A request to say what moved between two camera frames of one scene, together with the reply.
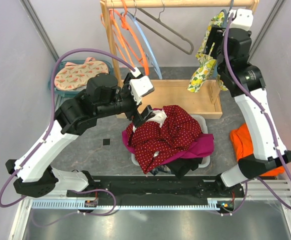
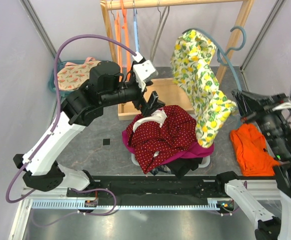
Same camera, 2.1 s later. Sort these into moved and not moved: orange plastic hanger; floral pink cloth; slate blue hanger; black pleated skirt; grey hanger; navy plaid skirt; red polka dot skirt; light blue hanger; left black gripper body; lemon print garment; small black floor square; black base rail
Moved: grey hanger; left black gripper body; orange plastic hanger; slate blue hanger; lemon print garment; light blue hanger
Not moved: floral pink cloth; navy plaid skirt; black pleated skirt; red polka dot skirt; small black floor square; black base rail
